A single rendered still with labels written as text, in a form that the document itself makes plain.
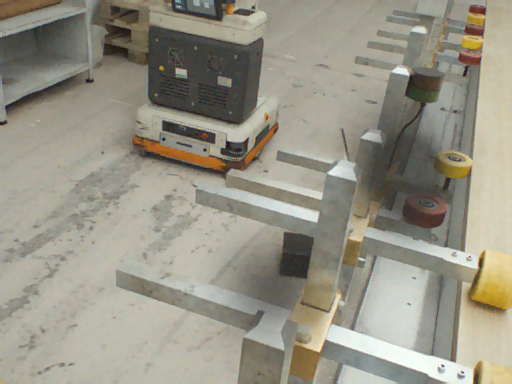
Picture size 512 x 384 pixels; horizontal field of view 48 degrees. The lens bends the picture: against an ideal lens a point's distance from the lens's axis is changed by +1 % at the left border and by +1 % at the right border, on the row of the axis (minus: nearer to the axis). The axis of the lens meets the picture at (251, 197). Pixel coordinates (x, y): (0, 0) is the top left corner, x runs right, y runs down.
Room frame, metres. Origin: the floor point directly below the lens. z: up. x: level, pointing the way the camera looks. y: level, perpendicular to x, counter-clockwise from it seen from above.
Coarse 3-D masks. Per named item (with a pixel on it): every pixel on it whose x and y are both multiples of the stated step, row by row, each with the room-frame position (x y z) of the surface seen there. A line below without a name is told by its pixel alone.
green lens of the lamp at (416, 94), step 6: (408, 84) 1.04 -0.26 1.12; (408, 90) 1.04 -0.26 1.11; (414, 90) 1.02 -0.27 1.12; (420, 90) 1.02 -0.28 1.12; (438, 90) 1.03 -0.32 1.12; (408, 96) 1.03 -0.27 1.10; (414, 96) 1.02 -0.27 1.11; (420, 96) 1.02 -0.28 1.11; (426, 96) 1.02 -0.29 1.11; (432, 96) 1.02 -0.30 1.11; (438, 96) 1.03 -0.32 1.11; (426, 102) 1.02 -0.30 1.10
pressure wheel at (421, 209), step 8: (408, 200) 0.99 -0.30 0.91; (416, 200) 1.00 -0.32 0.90; (424, 200) 0.99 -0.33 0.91; (432, 200) 1.00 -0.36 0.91; (440, 200) 1.00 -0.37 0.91; (408, 208) 0.97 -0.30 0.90; (416, 208) 0.96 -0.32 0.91; (424, 208) 0.96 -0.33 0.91; (432, 208) 0.97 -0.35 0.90; (440, 208) 0.97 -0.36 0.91; (408, 216) 0.97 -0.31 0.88; (416, 216) 0.96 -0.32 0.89; (424, 216) 0.95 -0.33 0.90; (432, 216) 0.95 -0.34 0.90; (440, 216) 0.96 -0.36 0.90; (416, 224) 0.95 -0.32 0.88; (424, 224) 0.95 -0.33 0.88; (432, 224) 0.95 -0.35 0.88; (440, 224) 0.96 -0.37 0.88
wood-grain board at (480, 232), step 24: (504, 0) 3.42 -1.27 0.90; (504, 24) 2.78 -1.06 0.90; (504, 48) 2.32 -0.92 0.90; (480, 72) 1.96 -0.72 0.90; (504, 72) 1.99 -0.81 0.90; (480, 96) 1.70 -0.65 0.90; (504, 96) 1.72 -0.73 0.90; (480, 120) 1.49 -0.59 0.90; (504, 120) 1.51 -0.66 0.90; (480, 144) 1.33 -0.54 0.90; (504, 144) 1.34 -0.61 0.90; (480, 168) 1.19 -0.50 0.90; (504, 168) 1.20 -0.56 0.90; (480, 192) 1.07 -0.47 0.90; (504, 192) 1.08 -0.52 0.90; (480, 216) 0.97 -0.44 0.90; (504, 216) 0.98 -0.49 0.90; (480, 240) 0.88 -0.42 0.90; (504, 240) 0.89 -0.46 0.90; (456, 312) 0.70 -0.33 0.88; (480, 312) 0.68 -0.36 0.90; (504, 312) 0.69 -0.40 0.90; (456, 336) 0.63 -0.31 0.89; (480, 336) 0.63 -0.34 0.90; (504, 336) 0.63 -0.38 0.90; (456, 360) 0.58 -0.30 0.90; (504, 360) 0.59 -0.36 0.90
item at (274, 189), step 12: (228, 180) 1.10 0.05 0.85; (240, 180) 1.09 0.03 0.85; (252, 180) 1.08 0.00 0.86; (264, 180) 1.09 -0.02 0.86; (276, 180) 1.09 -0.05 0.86; (252, 192) 1.08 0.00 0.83; (264, 192) 1.07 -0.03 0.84; (276, 192) 1.06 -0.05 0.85; (288, 192) 1.06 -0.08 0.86; (300, 192) 1.05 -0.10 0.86; (312, 192) 1.06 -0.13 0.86; (300, 204) 1.05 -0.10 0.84; (312, 204) 1.04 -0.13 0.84; (384, 216) 1.00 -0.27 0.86; (396, 216) 1.00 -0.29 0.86; (384, 228) 0.99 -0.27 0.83; (396, 228) 0.99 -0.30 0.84; (408, 228) 0.98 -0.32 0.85; (420, 228) 0.97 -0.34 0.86
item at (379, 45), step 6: (372, 42) 2.51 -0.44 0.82; (378, 42) 2.51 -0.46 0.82; (384, 42) 2.52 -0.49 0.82; (372, 48) 2.51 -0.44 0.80; (378, 48) 2.50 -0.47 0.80; (384, 48) 2.50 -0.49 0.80; (390, 48) 2.49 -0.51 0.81; (396, 48) 2.48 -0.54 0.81; (402, 48) 2.47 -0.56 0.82; (402, 54) 2.47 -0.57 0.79; (438, 54) 2.43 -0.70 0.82; (444, 54) 2.44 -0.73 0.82; (438, 60) 2.43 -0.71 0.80; (444, 60) 2.42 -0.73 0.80; (450, 60) 2.42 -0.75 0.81; (456, 60) 2.41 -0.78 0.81
